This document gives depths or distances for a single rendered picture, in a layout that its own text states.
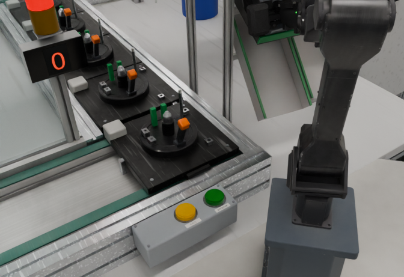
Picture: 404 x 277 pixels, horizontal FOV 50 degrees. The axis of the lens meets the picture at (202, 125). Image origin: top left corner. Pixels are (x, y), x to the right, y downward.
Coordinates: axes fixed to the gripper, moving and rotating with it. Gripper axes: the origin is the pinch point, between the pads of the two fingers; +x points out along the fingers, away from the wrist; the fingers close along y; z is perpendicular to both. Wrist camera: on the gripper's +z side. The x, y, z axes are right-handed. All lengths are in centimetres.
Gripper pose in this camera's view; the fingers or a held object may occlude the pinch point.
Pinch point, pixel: (276, 9)
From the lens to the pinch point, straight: 98.4
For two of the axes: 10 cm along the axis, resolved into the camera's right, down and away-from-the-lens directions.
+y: -9.2, 2.6, -2.9
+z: -1.2, -9.0, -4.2
